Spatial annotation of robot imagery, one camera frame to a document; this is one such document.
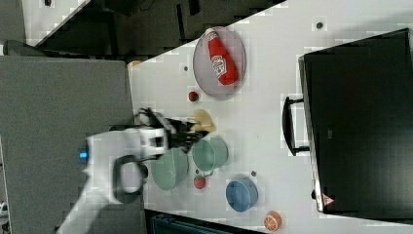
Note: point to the green mug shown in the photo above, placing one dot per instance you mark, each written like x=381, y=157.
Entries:
x=210, y=154

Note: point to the yellow plush peeled banana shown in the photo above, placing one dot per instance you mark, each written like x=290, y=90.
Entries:
x=202, y=122

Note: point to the orange slice toy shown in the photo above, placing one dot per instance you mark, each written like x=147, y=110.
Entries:
x=272, y=221

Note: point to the red ketchup bottle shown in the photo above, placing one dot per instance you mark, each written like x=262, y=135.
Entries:
x=221, y=61

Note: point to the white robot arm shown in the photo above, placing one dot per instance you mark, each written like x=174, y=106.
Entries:
x=113, y=169

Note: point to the blue bowl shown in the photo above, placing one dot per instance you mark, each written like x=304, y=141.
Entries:
x=241, y=194

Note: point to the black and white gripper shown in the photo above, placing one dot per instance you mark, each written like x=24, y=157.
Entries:
x=156, y=133

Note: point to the green perforated colander bowl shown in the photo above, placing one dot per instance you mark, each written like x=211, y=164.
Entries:
x=170, y=169

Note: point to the small red strawberry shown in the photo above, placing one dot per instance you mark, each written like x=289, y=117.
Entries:
x=193, y=96

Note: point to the pink plate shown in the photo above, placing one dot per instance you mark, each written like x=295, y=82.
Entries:
x=202, y=67

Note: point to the black toaster oven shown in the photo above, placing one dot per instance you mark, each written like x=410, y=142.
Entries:
x=357, y=99

